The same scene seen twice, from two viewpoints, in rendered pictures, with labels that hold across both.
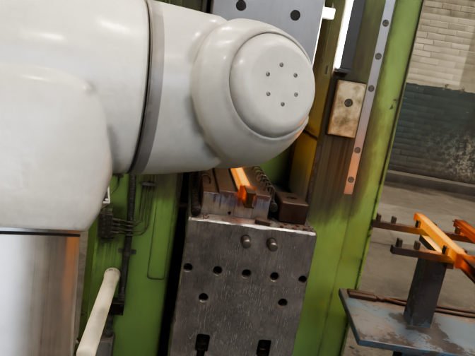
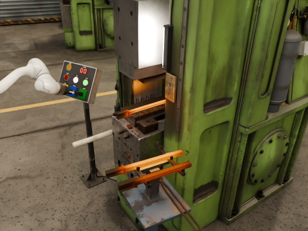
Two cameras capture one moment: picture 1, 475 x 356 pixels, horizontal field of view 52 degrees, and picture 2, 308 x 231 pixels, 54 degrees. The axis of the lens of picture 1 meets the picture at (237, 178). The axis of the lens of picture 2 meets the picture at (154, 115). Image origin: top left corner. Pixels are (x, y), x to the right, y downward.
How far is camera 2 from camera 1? 1.99 m
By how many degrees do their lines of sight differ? 59
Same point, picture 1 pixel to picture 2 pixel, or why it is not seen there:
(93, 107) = not seen: outside the picture
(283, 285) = (133, 155)
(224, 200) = not seen: hidden behind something
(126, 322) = not seen: hidden behind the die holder
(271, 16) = (126, 43)
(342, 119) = (168, 92)
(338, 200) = (173, 130)
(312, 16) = (135, 45)
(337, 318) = (179, 188)
